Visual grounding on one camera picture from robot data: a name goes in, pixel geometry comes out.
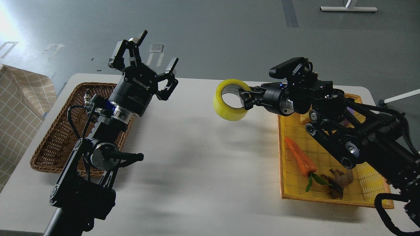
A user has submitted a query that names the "brown wicker basket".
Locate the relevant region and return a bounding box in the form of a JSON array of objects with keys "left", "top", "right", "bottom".
[{"left": 30, "top": 82, "right": 134, "bottom": 173}]

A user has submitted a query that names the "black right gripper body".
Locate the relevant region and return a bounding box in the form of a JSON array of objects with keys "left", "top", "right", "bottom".
[{"left": 253, "top": 83, "right": 295, "bottom": 116}]

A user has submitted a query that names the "beige checkered cloth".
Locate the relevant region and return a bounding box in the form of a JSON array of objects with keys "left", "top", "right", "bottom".
[{"left": 0, "top": 64, "right": 57, "bottom": 190}]

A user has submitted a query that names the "white metal stand base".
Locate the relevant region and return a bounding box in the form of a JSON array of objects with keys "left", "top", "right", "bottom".
[{"left": 319, "top": 0, "right": 378, "bottom": 12}]

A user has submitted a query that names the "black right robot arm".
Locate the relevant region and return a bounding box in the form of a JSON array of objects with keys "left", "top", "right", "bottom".
[{"left": 239, "top": 57, "right": 420, "bottom": 236}]

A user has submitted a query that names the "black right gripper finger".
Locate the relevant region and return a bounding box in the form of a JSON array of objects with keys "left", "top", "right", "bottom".
[
  {"left": 239, "top": 86, "right": 263, "bottom": 99},
  {"left": 240, "top": 97, "right": 260, "bottom": 110}
]

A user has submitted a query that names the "yellow plastic tray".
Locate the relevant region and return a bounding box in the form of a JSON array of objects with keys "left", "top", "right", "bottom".
[{"left": 278, "top": 113, "right": 390, "bottom": 207}]

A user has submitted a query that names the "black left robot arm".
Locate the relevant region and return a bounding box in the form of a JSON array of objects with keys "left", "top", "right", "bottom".
[{"left": 44, "top": 30, "right": 179, "bottom": 236}]

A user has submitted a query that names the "purple foam block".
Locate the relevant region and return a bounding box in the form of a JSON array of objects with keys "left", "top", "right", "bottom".
[{"left": 340, "top": 107, "right": 355, "bottom": 127}]

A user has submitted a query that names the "white table leg frame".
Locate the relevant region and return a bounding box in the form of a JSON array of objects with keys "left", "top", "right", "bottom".
[{"left": 378, "top": 89, "right": 420, "bottom": 107}]

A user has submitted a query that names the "yellow tape roll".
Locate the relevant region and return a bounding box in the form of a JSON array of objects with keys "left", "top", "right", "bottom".
[{"left": 213, "top": 79, "right": 251, "bottom": 121}]

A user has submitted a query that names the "orange toy carrot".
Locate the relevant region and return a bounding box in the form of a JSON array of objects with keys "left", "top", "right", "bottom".
[{"left": 284, "top": 136, "right": 332, "bottom": 192}]

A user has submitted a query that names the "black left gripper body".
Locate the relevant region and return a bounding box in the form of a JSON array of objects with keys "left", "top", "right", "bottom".
[{"left": 109, "top": 64, "right": 158, "bottom": 117}]

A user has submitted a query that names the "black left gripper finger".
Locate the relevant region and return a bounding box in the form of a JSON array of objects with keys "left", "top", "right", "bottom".
[
  {"left": 108, "top": 30, "right": 148, "bottom": 73},
  {"left": 150, "top": 58, "right": 179, "bottom": 101}
]

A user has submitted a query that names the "brown toy animal figure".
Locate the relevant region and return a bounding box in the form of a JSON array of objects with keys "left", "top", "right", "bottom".
[{"left": 321, "top": 169, "right": 354, "bottom": 200}]

